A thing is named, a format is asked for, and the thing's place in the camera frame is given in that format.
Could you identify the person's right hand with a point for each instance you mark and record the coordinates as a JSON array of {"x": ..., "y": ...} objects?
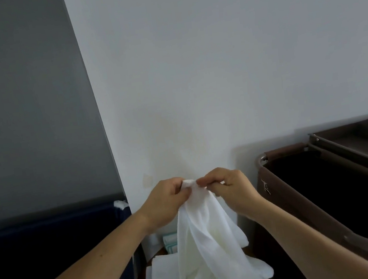
[{"x": 239, "y": 191}]

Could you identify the person's left hand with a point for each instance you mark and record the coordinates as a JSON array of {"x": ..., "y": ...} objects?
[{"x": 163, "y": 203}]

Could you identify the teal white boxes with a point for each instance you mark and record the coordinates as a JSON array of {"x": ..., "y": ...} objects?
[{"x": 171, "y": 243}]

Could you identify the brown housekeeping cart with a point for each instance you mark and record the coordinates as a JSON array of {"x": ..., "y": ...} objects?
[{"x": 334, "y": 190}]

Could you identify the person's right forearm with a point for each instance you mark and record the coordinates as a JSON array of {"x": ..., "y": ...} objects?
[{"x": 320, "y": 252}]

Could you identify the grey door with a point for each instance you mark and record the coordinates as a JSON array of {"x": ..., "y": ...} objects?
[{"x": 24, "y": 100}]

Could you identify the navy laundry hamper white frame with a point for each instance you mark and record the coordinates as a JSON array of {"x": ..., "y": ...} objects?
[{"x": 47, "y": 243}]

